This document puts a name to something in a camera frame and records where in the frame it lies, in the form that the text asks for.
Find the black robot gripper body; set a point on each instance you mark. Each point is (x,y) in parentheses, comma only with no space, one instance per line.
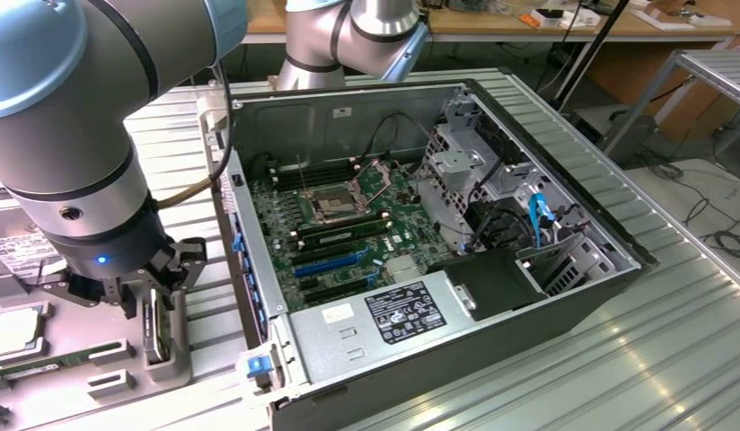
(107,256)

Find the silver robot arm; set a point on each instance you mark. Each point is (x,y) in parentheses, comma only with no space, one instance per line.
(64,148)

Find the blue card retention clip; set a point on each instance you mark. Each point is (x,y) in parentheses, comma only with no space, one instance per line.
(260,316)
(247,264)
(251,281)
(235,240)
(256,298)

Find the grey parts rack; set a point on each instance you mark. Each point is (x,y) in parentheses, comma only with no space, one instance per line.
(64,341)

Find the silver hard disk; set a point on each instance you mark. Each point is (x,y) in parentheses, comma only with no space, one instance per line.
(16,253)

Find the silver CPU chip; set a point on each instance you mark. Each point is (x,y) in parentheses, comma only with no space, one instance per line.
(11,328)

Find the green RAM stick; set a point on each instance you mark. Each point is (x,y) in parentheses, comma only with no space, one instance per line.
(47,361)
(343,238)

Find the short black expansion slot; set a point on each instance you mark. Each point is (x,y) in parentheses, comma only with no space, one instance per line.
(311,283)

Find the blue expansion slot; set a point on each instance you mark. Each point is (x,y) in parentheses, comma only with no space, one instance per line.
(328,268)

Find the long black expansion slot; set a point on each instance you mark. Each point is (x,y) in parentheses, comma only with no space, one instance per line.
(330,257)
(341,287)
(343,297)

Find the blue case latch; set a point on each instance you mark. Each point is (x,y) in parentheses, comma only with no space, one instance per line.
(256,366)

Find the black RAM slot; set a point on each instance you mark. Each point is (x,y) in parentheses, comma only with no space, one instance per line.
(319,179)
(315,169)
(343,230)
(339,220)
(314,164)
(316,174)
(341,225)

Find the thin metal locking lever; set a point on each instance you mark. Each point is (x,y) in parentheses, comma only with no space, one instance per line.
(300,175)

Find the CPU socket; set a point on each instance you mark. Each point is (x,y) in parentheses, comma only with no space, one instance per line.
(334,204)

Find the grey power supply unit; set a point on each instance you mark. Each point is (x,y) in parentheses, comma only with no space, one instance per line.
(334,345)

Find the silver chipset heatsink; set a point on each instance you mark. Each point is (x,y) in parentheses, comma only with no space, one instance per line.
(402,267)

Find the metal socket cover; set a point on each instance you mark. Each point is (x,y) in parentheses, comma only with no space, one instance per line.
(373,177)

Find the green motherboard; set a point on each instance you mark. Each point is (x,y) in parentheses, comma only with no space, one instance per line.
(406,211)

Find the silver metal disk cage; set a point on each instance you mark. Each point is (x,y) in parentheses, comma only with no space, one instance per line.
(451,161)

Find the black plastic shroud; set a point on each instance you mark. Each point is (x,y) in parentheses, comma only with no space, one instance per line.
(497,287)

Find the black open PC case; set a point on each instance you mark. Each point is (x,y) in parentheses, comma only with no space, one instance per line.
(466,368)

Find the silver disk bay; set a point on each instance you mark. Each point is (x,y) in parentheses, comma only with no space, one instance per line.
(586,260)

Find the wooden desk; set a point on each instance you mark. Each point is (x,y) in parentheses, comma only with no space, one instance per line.
(497,27)

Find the black floor bag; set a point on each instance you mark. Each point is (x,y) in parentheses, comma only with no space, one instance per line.
(634,130)

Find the black tripod pole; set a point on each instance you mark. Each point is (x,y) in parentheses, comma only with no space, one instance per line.
(593,49)

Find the brown cardboard box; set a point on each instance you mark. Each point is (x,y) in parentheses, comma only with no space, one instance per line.
(622,63)

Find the white cardboard box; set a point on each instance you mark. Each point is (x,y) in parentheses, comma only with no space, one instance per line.
(586,20)

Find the white foam piece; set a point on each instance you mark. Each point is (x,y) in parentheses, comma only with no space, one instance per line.
(663,20)

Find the aluminium slat frame table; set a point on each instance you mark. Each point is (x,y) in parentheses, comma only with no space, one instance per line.
(723,72)

